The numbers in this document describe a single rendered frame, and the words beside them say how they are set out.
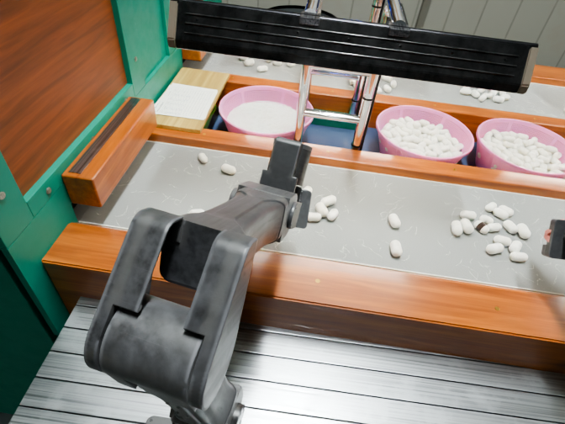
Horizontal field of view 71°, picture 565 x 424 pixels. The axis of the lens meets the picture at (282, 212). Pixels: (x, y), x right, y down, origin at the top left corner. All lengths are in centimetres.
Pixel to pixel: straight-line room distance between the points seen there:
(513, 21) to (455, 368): 256
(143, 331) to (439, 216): 76
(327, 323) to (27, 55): 65
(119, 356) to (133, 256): 7
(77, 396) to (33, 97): 48
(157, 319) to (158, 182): 66
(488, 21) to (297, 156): 258
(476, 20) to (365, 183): 217
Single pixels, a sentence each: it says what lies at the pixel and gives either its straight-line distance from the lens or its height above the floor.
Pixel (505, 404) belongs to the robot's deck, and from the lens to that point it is 83.
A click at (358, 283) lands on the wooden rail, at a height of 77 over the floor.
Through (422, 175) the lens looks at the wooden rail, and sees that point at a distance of 103.
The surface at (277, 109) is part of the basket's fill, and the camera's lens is 123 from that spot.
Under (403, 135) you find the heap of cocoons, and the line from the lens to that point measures 119.
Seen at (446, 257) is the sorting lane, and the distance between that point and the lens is 87.
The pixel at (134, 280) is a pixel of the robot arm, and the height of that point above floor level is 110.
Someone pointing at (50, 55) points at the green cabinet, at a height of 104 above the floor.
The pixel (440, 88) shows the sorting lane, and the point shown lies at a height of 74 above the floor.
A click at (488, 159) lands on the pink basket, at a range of 121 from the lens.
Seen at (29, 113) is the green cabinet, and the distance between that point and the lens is 76.
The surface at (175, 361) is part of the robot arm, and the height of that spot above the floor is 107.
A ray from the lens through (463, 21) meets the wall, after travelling 300.
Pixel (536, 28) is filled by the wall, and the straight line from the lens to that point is 317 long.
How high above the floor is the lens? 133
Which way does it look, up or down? 44 degrees down
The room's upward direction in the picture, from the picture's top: 6 degrees clockwise
